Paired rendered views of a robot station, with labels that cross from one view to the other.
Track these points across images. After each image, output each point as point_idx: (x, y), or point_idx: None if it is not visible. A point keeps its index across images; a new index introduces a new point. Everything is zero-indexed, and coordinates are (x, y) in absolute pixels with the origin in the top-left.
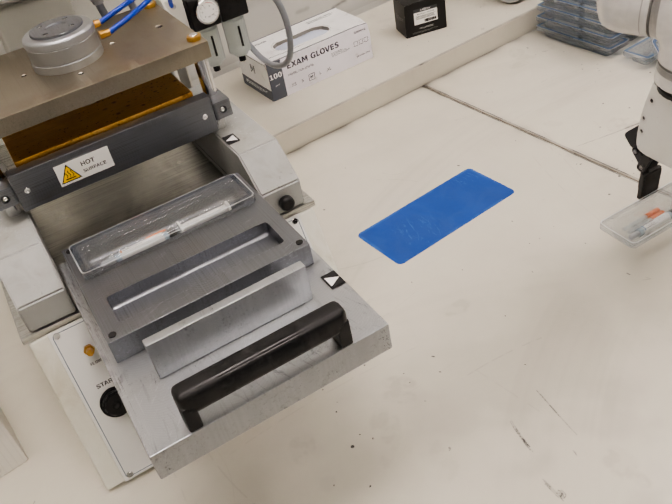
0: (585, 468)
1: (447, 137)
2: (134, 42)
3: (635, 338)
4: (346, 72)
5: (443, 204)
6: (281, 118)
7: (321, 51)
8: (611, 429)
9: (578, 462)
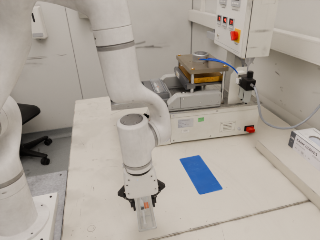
0: (94, 165)
1: (251, 191)
2: (200, 65)
3: (115, 189)
4: (311, 166)
5: (203, 175)
6: (272, 144)
7: (309, 149)
8: (97, 172)
9: (96, 165)
